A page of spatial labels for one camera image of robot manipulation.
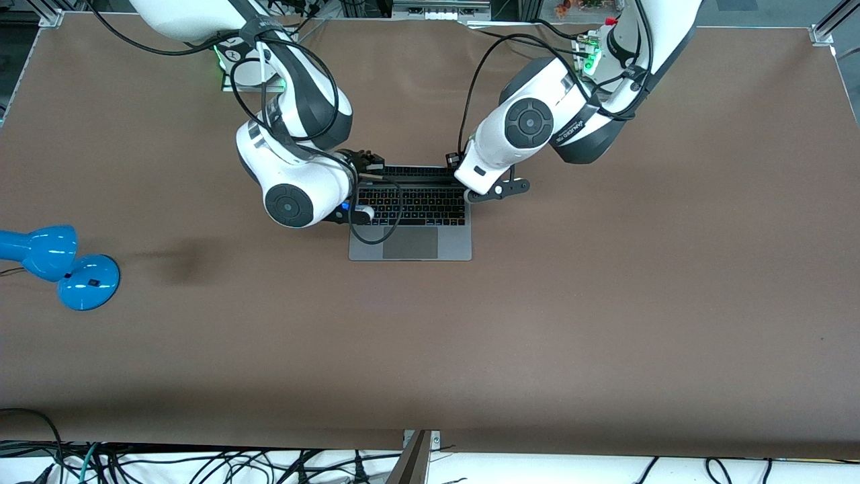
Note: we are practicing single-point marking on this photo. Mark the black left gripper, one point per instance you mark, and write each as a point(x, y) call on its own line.
point(452, 160)

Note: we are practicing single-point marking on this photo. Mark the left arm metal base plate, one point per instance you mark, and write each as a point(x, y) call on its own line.
point(590, 54)

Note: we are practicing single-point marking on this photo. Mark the aluminium frame profile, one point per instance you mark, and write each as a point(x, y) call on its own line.
point(828, 27)
point(52, 12)

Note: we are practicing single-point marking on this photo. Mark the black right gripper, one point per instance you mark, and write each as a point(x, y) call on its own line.
point(361, 162)

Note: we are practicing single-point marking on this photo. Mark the grey laptop with black keyboard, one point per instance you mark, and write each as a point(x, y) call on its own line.
point(410, 243)

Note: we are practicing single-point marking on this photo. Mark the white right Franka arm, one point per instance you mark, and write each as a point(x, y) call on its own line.
point(316, 181)

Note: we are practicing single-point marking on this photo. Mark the blue desk lamp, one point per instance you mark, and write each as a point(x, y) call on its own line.
point(47, 249)

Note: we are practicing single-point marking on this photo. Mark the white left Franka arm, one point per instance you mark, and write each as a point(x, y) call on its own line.
point(510, 154)

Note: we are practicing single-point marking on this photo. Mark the grey equipment box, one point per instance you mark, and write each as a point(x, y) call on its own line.
point(440, 8)

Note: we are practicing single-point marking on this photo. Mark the aluminium frame post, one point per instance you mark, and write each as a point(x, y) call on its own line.
point(415, 460)

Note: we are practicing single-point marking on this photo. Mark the large paper table cover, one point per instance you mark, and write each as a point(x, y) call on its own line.
point(537, 323)

